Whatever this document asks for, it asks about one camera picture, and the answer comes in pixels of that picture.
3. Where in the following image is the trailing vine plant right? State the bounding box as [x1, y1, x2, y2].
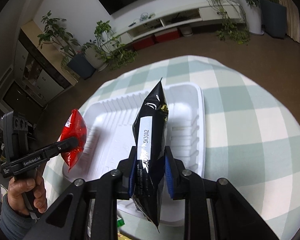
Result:
[207, 0, 250, 44]

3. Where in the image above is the large red snack bag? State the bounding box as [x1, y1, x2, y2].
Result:
[58, 109, 87, 171]

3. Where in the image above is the green checked tablecloth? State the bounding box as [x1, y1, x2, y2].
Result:
[43, 55, 300, 239]

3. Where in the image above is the beige curtain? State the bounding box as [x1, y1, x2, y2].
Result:
[279, 0, 300, 43]

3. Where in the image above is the black snack bag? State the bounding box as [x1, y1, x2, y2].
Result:
[132, 81, 168, 228]

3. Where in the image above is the white plastic tray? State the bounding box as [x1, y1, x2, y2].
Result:
[63, 82, 205, 181]

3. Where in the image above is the plant in white pot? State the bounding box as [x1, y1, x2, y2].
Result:
[82, 42, 108, 72]
[238, 0, 264, 36]

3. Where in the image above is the left hand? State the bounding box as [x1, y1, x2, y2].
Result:
[7, 171, 47, 216]

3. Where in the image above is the plant in white pot right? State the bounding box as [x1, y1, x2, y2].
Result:
[238, 0, 264, 36]

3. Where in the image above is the red storage box left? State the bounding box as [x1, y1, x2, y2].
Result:
[132, 35, 155, 50]

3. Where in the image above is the red storage box right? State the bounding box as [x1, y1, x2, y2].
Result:
[154, 28, 180, 43]

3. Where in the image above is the white cabinet shelving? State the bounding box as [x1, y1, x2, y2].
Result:
[0, 21, 78, 157]

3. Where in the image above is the red storage box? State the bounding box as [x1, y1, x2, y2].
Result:
[132, 35, 155, 50]
[154, 28, 180, 43]

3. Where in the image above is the green seed packet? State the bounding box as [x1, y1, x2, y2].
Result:
[116, 217, 125, 228]

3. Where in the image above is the trailing vine plant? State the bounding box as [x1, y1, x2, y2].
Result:
[94, 21, 136, 70]
[207, 0, 250, 44]

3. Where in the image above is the plant in white pot left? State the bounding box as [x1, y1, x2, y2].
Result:
[82, 42, 108, 72]

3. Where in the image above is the large leaf plant dark pot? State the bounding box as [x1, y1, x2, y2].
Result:
[260, 0, 287, 39]

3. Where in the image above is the tall plant dark pot left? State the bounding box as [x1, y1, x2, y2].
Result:
[38, 11, 96, 80]

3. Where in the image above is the white tv console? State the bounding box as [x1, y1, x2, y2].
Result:
[115, 0, 243, 43]

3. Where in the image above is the trailing vine plant left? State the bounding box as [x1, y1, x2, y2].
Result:
[94, 21, 136, 70]

